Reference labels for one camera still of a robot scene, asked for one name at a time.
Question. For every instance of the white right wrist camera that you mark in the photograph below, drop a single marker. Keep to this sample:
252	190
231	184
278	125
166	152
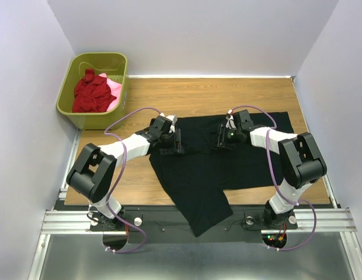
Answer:
230	120

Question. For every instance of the pink t shirt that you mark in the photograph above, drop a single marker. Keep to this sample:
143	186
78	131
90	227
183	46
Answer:
115	88

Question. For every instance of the aluminium frame rail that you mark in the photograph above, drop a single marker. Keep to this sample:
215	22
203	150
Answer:
325	220

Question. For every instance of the black t shirt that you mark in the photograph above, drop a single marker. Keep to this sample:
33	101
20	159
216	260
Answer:
196	180

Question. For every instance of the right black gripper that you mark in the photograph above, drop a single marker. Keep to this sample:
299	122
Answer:
220	136

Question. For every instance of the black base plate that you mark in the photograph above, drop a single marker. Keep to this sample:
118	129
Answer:
166	225

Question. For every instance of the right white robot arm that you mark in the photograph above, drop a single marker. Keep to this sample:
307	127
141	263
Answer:
295	161

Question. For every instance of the olive green plastic bin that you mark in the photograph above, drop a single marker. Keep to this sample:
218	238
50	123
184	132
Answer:
115	66

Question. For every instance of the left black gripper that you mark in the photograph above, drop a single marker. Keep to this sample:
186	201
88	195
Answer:
176	144

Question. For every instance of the red t shirt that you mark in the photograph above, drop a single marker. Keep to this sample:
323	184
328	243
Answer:
92	94

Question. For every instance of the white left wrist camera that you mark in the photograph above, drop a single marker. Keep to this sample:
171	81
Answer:
173	119

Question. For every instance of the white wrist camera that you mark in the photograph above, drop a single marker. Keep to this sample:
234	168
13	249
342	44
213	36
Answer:
173	119
230	120

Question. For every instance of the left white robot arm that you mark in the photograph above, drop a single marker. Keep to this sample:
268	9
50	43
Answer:
92	173

